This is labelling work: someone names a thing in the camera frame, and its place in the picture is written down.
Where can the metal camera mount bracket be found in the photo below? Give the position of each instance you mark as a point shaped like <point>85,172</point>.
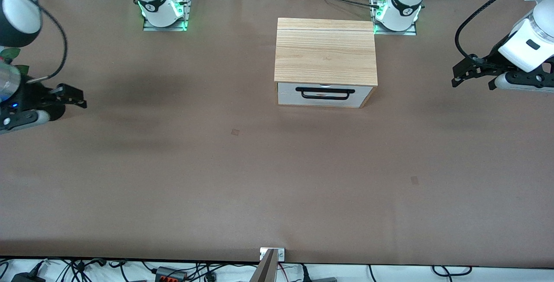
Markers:
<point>270,264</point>

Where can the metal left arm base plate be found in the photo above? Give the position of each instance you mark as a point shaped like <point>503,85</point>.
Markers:
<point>411,32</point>

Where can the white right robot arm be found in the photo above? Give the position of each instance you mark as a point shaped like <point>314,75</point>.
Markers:
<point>156,1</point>

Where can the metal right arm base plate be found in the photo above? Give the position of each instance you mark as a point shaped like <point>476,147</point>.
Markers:
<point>187,11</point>

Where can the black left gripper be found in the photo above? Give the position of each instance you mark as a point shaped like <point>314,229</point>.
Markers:
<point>493,60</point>

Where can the black box with red connectors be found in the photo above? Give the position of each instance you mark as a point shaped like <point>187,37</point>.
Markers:
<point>171,274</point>

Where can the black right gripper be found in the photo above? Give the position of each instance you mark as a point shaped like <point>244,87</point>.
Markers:
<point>35,93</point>

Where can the white-fronted wooden drawer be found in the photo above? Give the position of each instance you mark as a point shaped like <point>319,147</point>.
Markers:
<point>324,101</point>

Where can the light wooden cabinet box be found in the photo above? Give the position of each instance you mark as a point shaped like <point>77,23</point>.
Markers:
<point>325,52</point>

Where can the black power adapter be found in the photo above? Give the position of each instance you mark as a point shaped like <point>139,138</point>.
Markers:
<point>26,277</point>

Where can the red rose with leaves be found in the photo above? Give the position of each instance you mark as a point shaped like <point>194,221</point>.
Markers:
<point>11,52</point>

